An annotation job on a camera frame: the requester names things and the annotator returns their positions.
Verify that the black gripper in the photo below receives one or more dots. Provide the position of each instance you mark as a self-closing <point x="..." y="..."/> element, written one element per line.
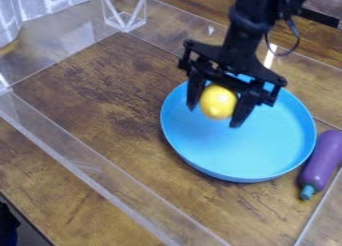
<point x="244" y="75"/>

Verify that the yellow lemon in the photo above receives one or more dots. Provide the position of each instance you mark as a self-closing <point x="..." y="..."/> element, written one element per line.
<point x="218" y="102"/>

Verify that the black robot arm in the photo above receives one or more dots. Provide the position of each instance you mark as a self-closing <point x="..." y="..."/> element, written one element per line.
<point x="251" y="20"/>

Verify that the blue round tray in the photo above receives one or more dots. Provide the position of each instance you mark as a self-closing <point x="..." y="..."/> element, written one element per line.
<point x="267" y="147"/>

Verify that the black bar on background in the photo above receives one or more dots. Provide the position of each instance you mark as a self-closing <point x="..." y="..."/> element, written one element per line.
<point x="319" y="17"/>

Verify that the purple toy eggplant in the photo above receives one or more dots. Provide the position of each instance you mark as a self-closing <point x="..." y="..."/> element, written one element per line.
<point x="324" y="160"/>

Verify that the white patterned curtain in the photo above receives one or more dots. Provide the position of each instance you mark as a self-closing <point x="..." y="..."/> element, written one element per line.
<point x="18" y="11"/>

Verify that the clear acrylic enclosure wall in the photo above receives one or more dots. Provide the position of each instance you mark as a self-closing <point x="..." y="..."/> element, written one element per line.
<point x="87" y="166"/>

